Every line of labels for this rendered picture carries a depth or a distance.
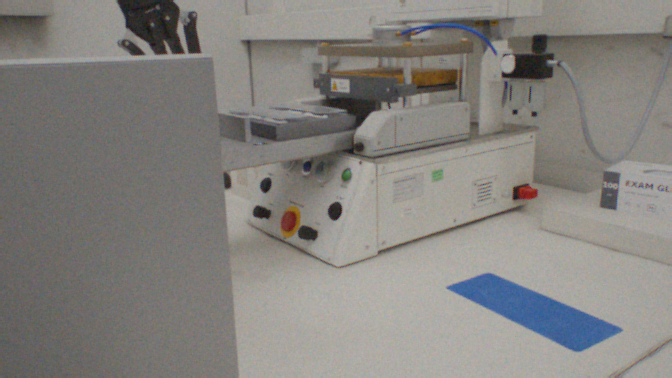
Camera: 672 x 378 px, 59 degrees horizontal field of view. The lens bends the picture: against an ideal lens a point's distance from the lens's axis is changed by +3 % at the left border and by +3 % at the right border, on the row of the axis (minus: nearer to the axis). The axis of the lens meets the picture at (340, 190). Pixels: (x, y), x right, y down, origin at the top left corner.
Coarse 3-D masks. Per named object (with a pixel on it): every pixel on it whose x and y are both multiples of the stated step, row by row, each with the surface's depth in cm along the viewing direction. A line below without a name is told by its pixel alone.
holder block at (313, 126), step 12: (252, 120) 99; (312, 120) 97; (324, 120) 98; (336, 120) 99; (348, 120) 101; (252, 132) 99; (264, 132) 96; (276, 132) 93; (288, 132) 94; (300, 132) 95; (312, 132) 97; (324, 132) 98
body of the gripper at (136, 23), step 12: (120, 0) 83; (132, 0) 83; (144, 0) 83; (156, 0) 84; (168, 0) 87; (132, 12) 85; (144, 12) 85; (156, 12) 86; (168, 12) 88; (132, 24) 85; (144, 24) 86; (156, 24) 87; (144, 36) 86; (168, 36) 88
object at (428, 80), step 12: (384, 60) 117; (396, 60) 116; (336, 72) 119; (348, 72) 116; (360, 72) 114; (372, 72) 113; (384, 72) 112; (396, 72) 111; (420, 72) 110; (432, 72) 111; (444, 72) 113; (456, 72) 115; (420, 84) 110; (432, 84) 112; (444, 84) 114
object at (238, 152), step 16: (224, 112) 98; (224, 128) 98; (240, 128) 93; (224, 144) 92; (240, 144) 91; (272, 144) 91; (288, 144) 93; (304, 144) 95; (320, 144) 97; (336, 144) 99; (352, 144) 101; (224, 160) 87; (240, 160) 89; (256, 160) 90; (272, 160) 92; (288, 160) 96
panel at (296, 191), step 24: (264, 168) 122; (312, 168) 109; (336, 168) 104; (360, 168) 99; (264, 192) 119; (288, 192) 113; (312, 192) 107; (336, 192) 102; (312, 216) 105; (288, 240) 109; (336, 240) 99
